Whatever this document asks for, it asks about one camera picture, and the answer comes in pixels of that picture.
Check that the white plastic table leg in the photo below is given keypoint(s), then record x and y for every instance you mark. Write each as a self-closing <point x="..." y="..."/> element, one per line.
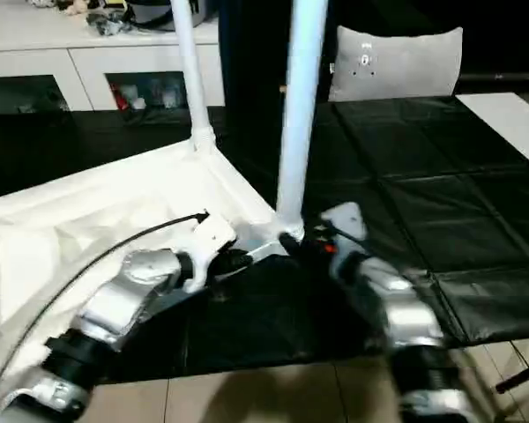
<point x="302" y="110"/>
<point x="191" y="75"/>

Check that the white plastic table top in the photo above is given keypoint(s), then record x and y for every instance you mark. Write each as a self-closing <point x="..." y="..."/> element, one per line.
<point x="70" y="211"/>

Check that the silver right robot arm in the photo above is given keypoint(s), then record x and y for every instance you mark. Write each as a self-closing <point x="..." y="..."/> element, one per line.
<point x="405" y="308"/>

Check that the black table mat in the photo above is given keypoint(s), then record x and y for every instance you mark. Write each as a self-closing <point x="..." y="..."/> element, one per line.
<point x="423" y="176"/>

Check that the black box with gold label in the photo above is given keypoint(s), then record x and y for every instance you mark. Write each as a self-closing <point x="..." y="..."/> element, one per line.
<point x="255" y="53"/>

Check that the grey cushion with metal fittings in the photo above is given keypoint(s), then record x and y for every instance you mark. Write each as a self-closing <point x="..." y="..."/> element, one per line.
<point x="401" y="61"/>

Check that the white flat board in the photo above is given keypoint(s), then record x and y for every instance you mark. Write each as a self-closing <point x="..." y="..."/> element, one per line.
<point x="507" y="123"/>

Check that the black metal table leg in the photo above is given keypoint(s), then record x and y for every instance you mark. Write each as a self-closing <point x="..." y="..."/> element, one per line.
<point x="522" y="378"/>

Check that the white glass-door cabinet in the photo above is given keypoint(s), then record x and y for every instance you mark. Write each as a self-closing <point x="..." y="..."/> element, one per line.
<point x="48" y="53"/>

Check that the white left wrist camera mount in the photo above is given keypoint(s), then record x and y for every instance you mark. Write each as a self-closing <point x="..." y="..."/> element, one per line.
<point x="211" y="247"/>

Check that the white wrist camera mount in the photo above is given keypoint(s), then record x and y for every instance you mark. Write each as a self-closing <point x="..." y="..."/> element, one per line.
<point x="346" y="224"/>
<point x="211" y="247"/>

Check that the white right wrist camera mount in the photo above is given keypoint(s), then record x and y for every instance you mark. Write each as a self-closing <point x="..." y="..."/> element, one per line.
<point x="346" y="224"/>

